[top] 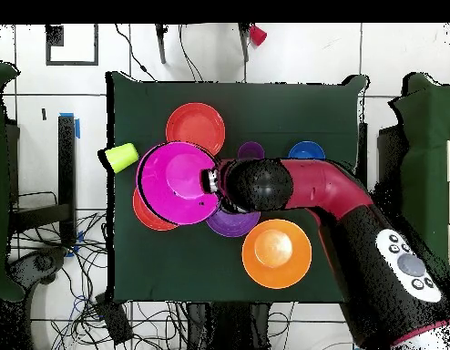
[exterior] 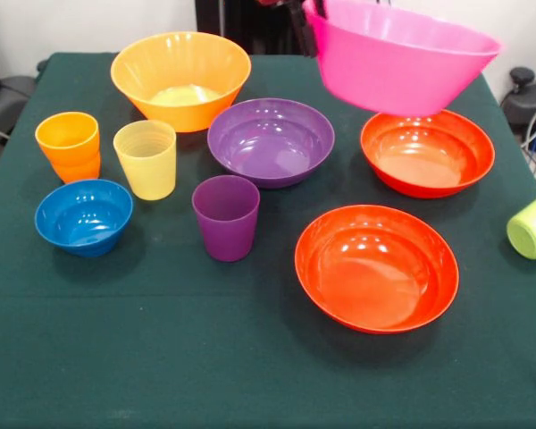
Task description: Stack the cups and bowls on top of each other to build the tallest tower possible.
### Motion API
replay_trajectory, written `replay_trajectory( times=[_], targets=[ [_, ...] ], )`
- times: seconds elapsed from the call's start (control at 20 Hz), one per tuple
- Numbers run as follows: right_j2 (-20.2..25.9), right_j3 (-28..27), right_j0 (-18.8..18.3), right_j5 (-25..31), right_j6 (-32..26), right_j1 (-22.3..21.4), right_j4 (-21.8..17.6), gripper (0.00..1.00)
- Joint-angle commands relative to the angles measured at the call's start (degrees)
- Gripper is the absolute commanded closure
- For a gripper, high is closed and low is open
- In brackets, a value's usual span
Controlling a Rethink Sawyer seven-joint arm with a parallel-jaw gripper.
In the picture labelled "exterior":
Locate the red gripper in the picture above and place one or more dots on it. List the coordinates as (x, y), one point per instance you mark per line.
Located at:
(270, 2)

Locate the large pink plastic bowl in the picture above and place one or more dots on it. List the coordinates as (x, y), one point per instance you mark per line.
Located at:
(384, 67)

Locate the purple plastic bowl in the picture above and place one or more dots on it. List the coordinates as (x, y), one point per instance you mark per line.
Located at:
(268, 147)

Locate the large orange plastic bowl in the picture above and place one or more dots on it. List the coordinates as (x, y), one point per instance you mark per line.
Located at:
(183, 58)

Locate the red plastic bowl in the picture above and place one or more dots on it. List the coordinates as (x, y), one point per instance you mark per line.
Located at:
(375, 272)
(429, 152)

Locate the yellow plastic cup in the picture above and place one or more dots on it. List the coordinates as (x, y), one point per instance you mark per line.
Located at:
(147, 174)

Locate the purple plastic cup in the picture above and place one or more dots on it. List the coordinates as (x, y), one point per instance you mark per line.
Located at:
(225, 232)

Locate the orange plastic cup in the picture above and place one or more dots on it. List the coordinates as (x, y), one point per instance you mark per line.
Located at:
(67, 134)
(78, 172)

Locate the lime green plastic cup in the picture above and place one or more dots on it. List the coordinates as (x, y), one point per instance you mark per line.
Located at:
(531, 232)

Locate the small blue plastic bowl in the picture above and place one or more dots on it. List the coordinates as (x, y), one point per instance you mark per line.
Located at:
(82, 219)

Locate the dark green table cloth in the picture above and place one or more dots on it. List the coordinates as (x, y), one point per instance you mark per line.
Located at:
(205, 335)

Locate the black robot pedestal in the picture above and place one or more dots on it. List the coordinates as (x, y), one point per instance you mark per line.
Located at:
(250, 31)

